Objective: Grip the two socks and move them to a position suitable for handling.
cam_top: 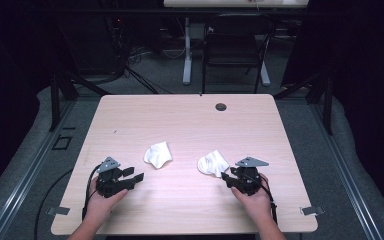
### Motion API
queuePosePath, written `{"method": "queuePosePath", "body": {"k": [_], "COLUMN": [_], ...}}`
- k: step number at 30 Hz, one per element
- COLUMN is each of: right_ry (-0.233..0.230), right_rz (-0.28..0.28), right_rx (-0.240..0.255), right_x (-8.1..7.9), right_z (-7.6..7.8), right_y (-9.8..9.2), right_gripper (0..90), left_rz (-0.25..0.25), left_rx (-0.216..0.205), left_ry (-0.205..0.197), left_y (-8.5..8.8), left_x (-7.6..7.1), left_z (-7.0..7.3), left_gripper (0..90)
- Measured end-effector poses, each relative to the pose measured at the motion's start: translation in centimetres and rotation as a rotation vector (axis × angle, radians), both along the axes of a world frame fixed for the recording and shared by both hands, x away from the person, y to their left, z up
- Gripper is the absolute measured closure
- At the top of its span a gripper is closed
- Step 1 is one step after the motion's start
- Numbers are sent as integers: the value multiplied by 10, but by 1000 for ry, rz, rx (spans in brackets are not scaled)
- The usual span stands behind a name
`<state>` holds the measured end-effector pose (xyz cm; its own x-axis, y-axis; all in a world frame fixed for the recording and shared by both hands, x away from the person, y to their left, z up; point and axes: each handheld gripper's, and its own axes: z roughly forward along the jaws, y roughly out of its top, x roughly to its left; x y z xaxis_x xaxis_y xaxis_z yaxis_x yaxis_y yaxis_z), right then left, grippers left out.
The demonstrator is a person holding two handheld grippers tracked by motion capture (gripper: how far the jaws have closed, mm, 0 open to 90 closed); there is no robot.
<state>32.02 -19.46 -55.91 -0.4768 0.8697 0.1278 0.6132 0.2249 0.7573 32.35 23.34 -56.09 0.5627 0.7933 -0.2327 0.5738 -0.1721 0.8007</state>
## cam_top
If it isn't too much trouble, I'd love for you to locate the black folding chair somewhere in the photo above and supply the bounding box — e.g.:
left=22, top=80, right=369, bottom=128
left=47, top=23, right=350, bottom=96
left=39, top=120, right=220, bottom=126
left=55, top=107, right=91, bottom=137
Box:
left=201, top=13, right=278, bottom=95

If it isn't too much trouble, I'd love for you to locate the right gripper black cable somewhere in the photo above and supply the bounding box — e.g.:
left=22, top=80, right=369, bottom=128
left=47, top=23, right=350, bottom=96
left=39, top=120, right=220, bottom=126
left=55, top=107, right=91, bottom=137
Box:
left=246, top=173, right=279, bottom=225

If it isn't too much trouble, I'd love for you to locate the aluminium floor rail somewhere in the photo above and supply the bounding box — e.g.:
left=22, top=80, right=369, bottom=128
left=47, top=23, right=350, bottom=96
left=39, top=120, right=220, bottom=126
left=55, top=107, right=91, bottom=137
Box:
left=309, top=99, right=384, bottom=240
left=0, top=99, right=78, bottom=240

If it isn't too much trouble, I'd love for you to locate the white desk with legs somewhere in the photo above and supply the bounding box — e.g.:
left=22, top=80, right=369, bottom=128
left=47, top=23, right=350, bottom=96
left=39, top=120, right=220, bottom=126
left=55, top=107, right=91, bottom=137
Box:
left=163, top=0, right=310, bottom=87

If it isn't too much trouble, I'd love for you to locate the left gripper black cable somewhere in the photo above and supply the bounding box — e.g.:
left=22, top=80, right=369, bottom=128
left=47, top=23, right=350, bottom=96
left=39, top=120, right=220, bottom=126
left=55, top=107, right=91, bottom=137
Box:
left=81, top=163, right=103, bottom=221

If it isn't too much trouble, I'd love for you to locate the black cable on floor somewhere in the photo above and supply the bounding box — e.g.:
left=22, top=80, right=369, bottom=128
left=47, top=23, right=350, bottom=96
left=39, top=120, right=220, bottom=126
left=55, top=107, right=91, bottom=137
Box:
left=33, top=168, right=75, bottom=240

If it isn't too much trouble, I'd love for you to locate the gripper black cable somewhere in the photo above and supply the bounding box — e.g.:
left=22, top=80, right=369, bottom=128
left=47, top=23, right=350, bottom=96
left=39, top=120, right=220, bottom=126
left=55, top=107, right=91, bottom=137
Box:
left=81, top=163, right=103, bottom=221
left=246, top=173, right=279, bottom=225

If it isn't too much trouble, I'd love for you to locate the white sock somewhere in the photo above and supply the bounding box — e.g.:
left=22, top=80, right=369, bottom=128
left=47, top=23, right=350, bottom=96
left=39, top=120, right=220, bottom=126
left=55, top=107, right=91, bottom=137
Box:
left=197, top=149, right=231, bottom=179
left=143, top=140, right=174, bottom=170

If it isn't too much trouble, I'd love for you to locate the grey metal table bracket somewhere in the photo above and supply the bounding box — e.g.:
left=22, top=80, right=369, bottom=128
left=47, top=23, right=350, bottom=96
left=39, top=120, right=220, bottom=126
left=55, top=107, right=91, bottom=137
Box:
left=299, top=205, right=326, bottom=217
left=46, top=206, right=71, bottom=217

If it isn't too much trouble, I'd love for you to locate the bundle of floor cables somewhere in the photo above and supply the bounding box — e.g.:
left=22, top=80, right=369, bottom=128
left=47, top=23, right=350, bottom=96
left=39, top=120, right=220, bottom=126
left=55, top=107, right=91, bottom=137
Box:
left=122, top=44, right=174, bottom=96

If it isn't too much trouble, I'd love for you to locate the person's left hand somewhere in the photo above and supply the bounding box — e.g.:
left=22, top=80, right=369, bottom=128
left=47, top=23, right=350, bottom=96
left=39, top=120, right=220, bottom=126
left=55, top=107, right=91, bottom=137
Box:
left=85, top=176, right=130, bottom=228

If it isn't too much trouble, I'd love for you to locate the person's right hand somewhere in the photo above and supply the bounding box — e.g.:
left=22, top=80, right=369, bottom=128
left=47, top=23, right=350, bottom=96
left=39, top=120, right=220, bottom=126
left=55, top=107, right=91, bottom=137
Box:
left=230, top=173, right=277, bottom=228

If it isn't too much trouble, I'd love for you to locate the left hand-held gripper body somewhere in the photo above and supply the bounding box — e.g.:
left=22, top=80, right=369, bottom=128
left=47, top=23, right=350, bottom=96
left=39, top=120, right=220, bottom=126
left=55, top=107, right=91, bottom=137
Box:
left=94, top=156, right=130, bottom=199

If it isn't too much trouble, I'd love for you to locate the black metal frame stand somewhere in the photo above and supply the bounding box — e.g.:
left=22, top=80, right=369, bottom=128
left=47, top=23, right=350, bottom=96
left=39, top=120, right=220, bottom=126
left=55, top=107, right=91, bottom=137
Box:
left=48, top=69, right=112, bottom=133
left=273, top=70, right=335, bottom=136

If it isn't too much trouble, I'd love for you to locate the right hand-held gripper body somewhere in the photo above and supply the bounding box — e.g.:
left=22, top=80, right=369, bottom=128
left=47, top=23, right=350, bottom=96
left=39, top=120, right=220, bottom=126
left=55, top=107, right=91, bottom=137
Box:
left=230, top=156, right=270, bottom=197

